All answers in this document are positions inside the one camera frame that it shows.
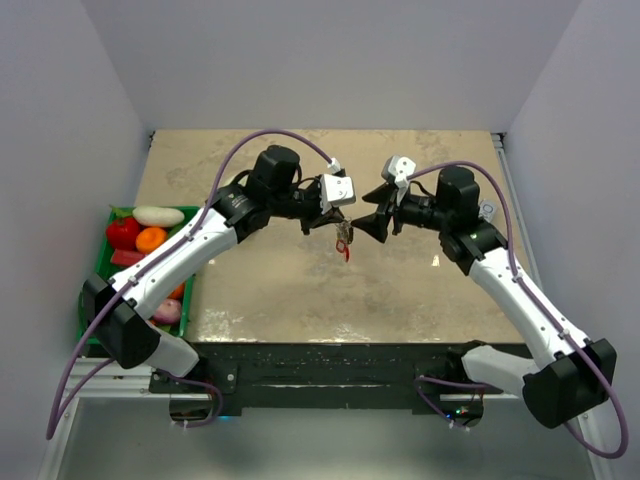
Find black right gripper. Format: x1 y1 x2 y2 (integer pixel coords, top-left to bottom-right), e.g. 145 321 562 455
351 180 452 243

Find key bunch with red carabiner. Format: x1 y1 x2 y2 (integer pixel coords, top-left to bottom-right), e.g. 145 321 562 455
335 220 353 262

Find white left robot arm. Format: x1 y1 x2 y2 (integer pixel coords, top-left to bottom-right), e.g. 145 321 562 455
82 145 355 392

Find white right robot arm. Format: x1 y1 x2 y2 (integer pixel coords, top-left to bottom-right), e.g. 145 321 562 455
352 156 617 428

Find green toy pepper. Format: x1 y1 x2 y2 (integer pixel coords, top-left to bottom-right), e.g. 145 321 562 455
167 224 188 239

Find orange toy pumpkin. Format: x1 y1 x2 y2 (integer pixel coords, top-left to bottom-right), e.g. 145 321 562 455
168 282 186 301

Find white toy radish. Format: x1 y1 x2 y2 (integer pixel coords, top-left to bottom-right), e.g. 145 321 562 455
132 206 185 228

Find orange toy orange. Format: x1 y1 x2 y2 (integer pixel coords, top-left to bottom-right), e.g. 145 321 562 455
135 227 168 255

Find pink toy onion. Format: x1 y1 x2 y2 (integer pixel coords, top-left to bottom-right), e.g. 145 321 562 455
152 298 182 325

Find green plastic basket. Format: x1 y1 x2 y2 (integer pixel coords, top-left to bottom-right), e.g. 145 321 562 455
77 206 198 338

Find red toy tomato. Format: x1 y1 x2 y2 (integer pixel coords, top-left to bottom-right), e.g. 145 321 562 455
105 217 141 251

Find red box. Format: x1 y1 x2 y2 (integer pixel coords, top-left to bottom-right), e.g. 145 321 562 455
110 249 146 267

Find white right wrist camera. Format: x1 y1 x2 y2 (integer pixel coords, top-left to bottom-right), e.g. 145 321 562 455
381 155 416 205

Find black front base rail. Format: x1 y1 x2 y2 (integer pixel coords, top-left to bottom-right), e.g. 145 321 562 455
150 343 480 416

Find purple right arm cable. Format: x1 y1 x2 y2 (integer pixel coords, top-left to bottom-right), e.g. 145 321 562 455
409 159 628 459

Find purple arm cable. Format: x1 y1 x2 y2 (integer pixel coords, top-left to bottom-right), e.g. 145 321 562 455
409 159 628 459
45 128 336 441

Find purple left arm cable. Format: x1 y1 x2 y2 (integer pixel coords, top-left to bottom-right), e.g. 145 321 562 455
45 128 336 441

